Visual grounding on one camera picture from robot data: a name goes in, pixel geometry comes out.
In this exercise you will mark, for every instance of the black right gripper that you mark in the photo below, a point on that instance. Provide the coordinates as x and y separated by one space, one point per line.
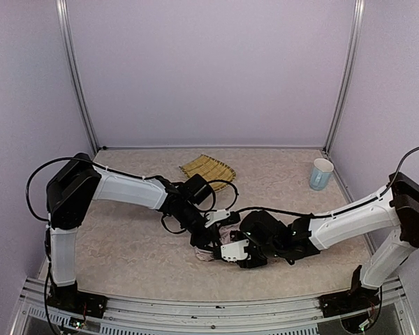
253 259

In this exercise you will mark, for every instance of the woven bamboo tray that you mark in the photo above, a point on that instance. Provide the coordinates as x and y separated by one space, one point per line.
209 168

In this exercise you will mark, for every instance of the light blue mug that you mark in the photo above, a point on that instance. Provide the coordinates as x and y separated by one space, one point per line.
320 174

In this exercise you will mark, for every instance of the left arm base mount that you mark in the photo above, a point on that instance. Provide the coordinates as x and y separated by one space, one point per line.
69 298

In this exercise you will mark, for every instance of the left aluminium corner post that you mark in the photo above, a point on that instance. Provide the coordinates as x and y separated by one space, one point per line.
67 37

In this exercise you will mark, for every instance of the pink folding umbrella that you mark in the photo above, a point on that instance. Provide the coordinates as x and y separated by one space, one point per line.
226 235

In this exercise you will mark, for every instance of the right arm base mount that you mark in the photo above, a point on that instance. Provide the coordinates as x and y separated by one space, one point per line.
356 298

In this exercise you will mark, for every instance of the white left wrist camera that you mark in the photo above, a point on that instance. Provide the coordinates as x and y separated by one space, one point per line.
222 217

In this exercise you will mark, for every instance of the aluminium front rail frame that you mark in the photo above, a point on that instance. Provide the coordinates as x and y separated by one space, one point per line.
128 315

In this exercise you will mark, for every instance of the right aluminium corner post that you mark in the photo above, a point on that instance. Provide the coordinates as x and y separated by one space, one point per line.
353 43

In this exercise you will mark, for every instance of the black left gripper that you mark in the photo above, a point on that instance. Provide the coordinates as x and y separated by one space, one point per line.
207 239

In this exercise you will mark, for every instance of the aluminium corner post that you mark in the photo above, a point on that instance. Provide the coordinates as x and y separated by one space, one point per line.
67 37
353 43

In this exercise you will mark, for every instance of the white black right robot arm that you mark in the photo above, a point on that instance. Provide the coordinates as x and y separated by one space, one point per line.
395 206

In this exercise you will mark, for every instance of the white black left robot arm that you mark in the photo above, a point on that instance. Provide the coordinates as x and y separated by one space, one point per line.
81 181

